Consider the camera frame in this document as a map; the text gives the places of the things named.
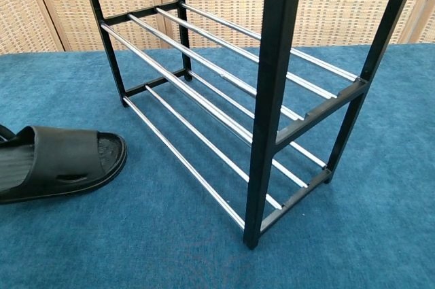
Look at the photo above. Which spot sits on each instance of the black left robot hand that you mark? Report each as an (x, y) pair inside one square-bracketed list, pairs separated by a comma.
[(4, 132)]

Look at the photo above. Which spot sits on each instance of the black rubber slide sandal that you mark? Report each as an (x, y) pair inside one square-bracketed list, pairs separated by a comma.
[(61, 153)]

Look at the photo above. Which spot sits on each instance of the black metal shoe rack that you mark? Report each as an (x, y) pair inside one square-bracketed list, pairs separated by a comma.
[(272, 98)]

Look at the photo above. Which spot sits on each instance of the blue carpet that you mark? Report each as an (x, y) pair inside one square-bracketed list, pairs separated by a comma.
[(170, 255)]

